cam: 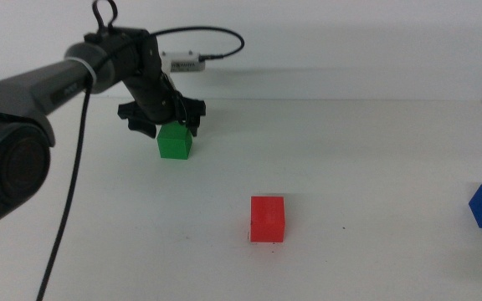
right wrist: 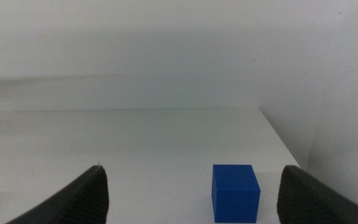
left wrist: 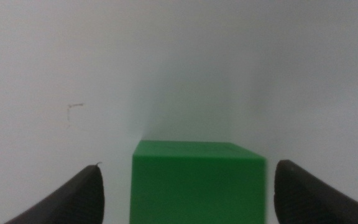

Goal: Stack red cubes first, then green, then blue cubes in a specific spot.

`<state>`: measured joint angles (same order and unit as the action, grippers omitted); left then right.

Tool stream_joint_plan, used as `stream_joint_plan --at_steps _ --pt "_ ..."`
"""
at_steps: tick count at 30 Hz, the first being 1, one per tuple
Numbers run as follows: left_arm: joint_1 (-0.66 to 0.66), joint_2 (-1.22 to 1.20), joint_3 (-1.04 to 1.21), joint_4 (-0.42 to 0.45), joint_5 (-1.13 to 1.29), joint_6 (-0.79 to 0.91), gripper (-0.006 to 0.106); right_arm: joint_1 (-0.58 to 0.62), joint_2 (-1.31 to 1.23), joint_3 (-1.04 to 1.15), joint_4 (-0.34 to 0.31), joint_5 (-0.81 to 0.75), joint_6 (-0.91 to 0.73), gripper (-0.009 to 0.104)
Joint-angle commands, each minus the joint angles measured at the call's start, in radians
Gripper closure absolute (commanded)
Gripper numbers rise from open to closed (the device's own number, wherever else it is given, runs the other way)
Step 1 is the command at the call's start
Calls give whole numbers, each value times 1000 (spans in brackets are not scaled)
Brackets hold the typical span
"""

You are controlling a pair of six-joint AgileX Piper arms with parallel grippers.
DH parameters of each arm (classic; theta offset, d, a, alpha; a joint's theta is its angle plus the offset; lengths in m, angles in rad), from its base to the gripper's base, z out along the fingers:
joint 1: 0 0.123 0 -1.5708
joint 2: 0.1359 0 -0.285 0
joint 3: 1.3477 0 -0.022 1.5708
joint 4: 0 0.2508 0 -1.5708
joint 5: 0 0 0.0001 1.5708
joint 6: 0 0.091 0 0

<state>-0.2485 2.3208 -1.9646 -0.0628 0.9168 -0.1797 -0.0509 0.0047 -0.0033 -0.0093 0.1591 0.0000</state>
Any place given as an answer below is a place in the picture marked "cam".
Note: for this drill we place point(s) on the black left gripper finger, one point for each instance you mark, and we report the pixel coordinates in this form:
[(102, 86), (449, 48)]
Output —
[(142, 126), (193, 125)]

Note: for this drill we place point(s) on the green cube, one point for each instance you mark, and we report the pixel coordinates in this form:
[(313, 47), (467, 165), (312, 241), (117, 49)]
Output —
[(174, 144)]

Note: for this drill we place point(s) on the red cube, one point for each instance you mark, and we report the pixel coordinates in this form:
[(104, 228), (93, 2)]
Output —
[(267, 219)]

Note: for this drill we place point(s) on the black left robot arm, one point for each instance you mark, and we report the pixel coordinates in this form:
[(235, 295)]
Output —
[(15, 125)]

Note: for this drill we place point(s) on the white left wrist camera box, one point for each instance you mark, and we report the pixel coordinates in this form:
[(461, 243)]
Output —
[(184, 63)]

